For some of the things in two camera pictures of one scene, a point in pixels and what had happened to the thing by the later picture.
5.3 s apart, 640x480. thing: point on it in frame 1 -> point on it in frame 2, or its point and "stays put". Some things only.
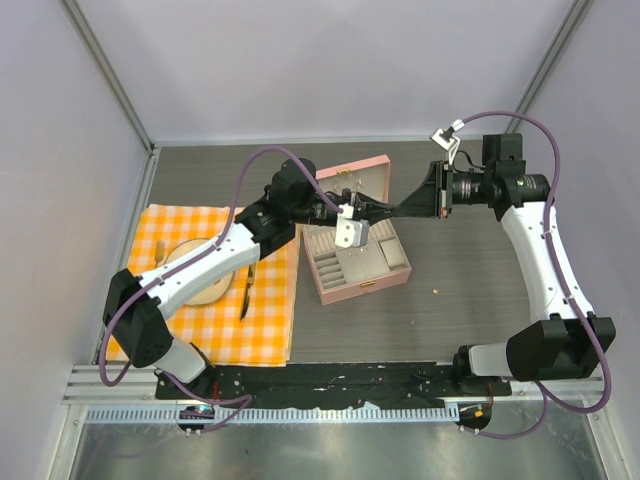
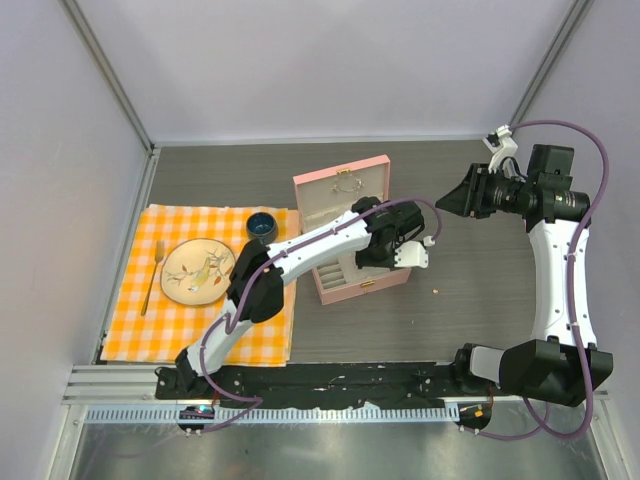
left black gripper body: [320, 212] -> [377, 258]
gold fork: [160, 251] stays put
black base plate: [333, 384] stays put
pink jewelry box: [342, 272] stays put
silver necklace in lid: [351, 182] stays put
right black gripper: [429, 200] -> [469, 199]
